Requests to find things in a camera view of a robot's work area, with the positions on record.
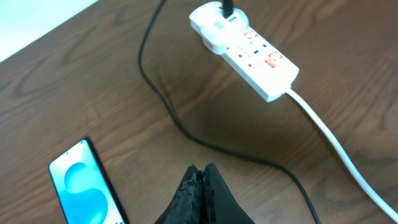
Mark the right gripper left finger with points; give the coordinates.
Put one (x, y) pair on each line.
(188, 204)

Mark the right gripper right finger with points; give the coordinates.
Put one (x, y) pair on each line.
(220, 205)

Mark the blue Galaxy smartphone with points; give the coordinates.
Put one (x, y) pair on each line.
(84, 190)

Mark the white USB charger adapter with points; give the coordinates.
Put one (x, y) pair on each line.
(217, 23)

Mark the white power strip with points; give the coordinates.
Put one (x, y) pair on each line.
(260, 64)

